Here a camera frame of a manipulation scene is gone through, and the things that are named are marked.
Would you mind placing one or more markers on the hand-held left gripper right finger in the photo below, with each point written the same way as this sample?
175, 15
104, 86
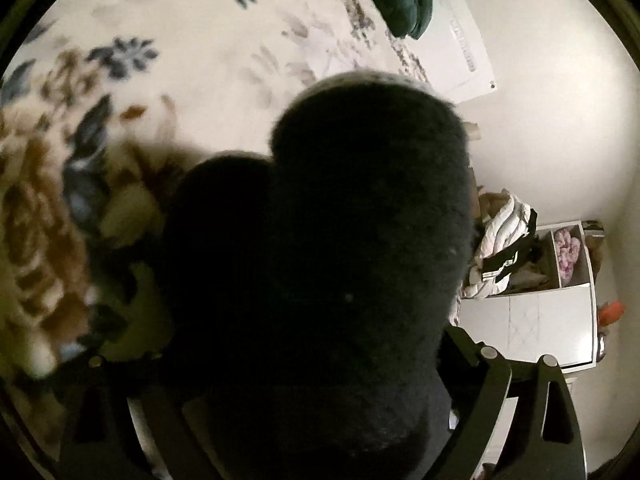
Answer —
495, 390

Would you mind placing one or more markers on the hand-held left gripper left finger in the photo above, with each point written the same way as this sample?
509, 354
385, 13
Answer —
125, 410

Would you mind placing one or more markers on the black and white knit sweater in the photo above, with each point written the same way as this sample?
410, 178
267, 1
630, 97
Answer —
325, 260

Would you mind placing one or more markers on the white wardrobe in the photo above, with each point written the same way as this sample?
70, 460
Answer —
540, 320

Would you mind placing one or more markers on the orange bag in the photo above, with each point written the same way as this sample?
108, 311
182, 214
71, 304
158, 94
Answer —
611, 312

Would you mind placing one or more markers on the black striped jacket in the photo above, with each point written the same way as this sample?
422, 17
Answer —
520, 250

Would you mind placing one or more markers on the pink folded blanket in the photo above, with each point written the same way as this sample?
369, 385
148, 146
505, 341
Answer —
567, 255

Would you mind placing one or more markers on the white puffer jacket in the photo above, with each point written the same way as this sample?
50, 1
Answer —
500, 230

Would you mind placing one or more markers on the large cardboard box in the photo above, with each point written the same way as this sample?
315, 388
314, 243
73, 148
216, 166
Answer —
487, 204

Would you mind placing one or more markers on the dark box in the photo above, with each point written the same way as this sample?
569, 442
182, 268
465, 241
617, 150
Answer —
594, 228

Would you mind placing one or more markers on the white bed headboard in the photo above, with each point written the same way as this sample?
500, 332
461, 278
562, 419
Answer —
465, 60

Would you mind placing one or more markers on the floral bed blanket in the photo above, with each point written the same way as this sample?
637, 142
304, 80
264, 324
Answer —
175, 60

